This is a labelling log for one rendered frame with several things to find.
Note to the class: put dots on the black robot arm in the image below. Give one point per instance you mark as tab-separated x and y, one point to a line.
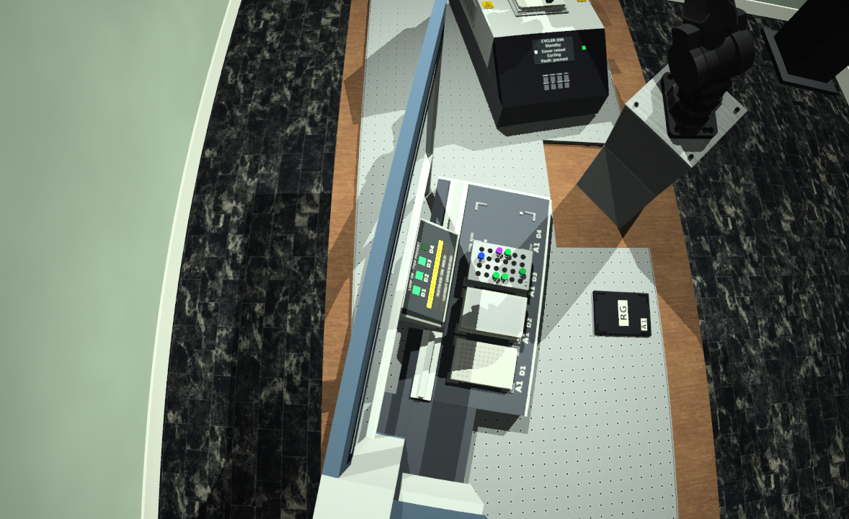
702	60

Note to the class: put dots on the black rectangular pad with rg label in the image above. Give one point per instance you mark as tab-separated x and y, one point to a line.
621	313

